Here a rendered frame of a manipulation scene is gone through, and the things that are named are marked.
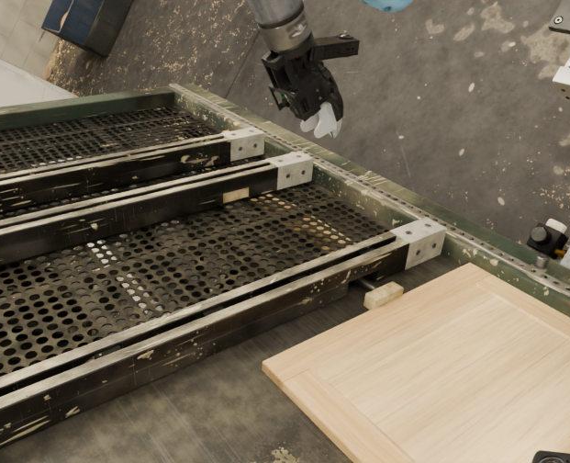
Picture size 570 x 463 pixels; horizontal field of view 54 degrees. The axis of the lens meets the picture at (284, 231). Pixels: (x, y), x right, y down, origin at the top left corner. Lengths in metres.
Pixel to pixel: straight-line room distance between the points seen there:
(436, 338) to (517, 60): 1.67
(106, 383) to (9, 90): 3.66
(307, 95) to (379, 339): 0.44
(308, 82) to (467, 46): 1.79
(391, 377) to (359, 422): 0.12
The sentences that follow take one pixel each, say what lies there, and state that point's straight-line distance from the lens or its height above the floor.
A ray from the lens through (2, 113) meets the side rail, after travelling 2.03.
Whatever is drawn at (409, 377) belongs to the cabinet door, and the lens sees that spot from 0.96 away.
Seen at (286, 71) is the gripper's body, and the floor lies 1.49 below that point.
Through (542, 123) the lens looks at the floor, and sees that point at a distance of 2.36.
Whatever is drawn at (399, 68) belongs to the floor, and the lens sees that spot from 2.77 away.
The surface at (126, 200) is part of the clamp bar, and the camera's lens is 1.31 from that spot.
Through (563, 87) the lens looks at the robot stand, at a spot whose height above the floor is 0.97.
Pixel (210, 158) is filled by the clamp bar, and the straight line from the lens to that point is 1.66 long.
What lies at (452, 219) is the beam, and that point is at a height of 0.84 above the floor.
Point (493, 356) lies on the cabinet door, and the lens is 1.05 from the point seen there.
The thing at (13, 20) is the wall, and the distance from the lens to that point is 5.81.
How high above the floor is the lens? 2.07
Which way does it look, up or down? 47 degrees down
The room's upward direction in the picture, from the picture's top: 68 degrees counter-clockwise
